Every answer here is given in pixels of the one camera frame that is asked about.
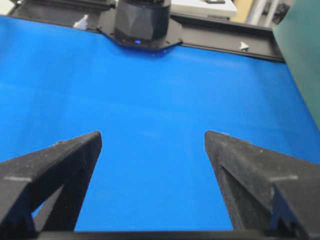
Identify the blue table cloth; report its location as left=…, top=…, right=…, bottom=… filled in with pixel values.
left=0, top=16, right=320, bottom=232

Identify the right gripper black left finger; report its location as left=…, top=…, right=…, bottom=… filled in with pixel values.
left=0, top=131, right=102, bottom=240

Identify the black table edge rail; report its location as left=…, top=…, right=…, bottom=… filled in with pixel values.
left=8, top=0, right=285, bottom=63

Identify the white box in background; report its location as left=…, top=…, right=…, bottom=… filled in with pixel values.
left=170, top=0, right=238, bottom=18

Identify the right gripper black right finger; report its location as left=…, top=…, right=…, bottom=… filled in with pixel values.
left=204, top=130, right=320, bottom=240

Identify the dark green panel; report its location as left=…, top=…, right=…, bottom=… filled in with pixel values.
left=271, top=0, right=320, bottom=98

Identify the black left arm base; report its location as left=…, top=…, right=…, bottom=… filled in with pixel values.
left=97, top=0, right=183, bottom=52

